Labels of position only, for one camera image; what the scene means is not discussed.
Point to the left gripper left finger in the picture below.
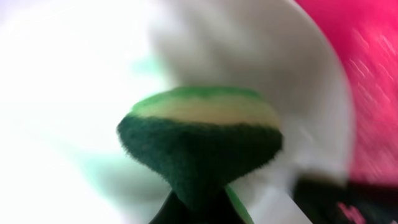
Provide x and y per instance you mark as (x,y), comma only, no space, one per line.
(173,211)

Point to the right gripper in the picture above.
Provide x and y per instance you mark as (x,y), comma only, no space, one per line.
(328,203)

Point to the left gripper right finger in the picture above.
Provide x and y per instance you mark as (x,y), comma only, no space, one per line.
(220,210)

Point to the yellow green sponge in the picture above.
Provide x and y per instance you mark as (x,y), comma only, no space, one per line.
(200,139)

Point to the white plate top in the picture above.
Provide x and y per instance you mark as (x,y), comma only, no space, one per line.
(70,70)

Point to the red plastic tray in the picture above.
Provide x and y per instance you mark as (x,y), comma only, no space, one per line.
(364,35)

